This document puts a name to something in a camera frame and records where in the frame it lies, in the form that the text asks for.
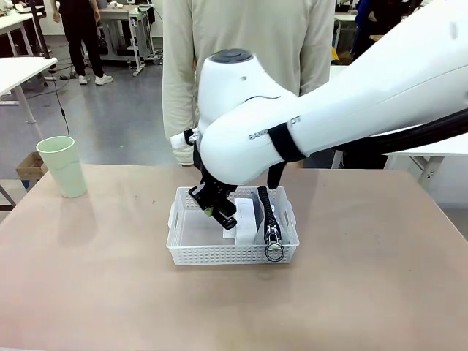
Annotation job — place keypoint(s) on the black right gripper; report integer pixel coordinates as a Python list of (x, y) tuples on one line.
[(215, 192)]

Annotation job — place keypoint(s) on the white carton box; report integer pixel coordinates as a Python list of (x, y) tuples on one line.
[(245, 219)]

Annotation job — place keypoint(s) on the grey zippered pencil case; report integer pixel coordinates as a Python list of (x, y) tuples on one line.
[(268, 219)]

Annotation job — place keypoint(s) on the pale green plastic cup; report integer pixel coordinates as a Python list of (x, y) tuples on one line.
[(62, 168)]

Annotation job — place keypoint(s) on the person's left forearm beige sleeve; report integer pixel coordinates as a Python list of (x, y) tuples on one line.
[(314, 73)]

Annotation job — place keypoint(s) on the person's right forearm beige sleeve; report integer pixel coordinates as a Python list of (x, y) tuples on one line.
[(179, 117)]

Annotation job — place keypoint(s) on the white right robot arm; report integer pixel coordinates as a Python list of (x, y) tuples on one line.
[(329, 109)]

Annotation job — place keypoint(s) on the white perforated plastic basket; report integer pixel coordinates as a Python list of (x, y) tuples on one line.
[(204, 252)]

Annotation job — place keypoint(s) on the person in beige sweater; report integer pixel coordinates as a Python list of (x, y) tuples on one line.
[(256, 36)]

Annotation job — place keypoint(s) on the small open cardboard box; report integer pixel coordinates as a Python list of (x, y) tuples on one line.
[(31, 166)]

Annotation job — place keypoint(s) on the yellow and blue cloth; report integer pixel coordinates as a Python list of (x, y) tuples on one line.
[(338, 55)]

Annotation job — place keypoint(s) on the grey background workbench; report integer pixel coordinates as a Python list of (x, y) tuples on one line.
[(120, 18)]

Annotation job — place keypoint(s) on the person in black clothes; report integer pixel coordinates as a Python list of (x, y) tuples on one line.
[(80, 36)]

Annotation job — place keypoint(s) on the person in blue jacket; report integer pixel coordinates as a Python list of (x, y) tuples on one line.
[(369, 33)]

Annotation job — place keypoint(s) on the white side table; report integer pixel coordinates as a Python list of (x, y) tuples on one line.
[(22, 71)]

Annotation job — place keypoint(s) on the black clamp pole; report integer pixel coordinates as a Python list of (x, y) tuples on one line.
[(39, 29)]

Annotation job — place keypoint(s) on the white background desk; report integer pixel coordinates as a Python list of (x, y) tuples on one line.
[(18, 22)]

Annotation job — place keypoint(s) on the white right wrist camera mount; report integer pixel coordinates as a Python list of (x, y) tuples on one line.
[(179, 140)]

